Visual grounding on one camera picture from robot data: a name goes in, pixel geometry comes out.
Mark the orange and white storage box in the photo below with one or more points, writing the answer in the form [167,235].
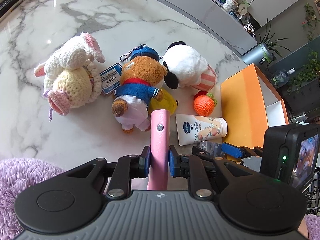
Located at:
[250,105]

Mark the blue price tag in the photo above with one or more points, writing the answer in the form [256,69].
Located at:
[110,78]

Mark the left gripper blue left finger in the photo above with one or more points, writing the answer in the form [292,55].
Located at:
[144,162]

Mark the white lotion tube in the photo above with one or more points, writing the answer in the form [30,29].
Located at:
[192,129]

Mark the crochet bunny doll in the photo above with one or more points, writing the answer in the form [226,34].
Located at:
[71,78]

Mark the potted green plant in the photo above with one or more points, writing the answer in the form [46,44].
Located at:
[270,42]

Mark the yellow plastic coin case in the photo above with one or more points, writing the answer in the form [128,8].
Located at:
[168,103]

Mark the white panda plush striped pants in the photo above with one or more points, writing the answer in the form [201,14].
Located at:
[187,68]

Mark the orange crochet fruit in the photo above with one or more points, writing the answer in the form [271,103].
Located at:
[204,103]

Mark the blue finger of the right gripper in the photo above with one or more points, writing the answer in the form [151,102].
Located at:
[231,150]

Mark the pink notebook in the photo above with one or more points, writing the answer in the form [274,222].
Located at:
[159,146]

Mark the purple fluffy sleeve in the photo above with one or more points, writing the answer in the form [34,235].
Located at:
[17,175]

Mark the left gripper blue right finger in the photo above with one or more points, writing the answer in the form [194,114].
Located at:
[174,162]

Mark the black action camera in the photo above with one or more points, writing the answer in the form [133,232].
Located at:
[290,154]

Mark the large water bottle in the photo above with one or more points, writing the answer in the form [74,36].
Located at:
[281,77]

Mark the brown bear plush sailor outfit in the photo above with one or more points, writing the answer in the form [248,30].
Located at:
[140,81]

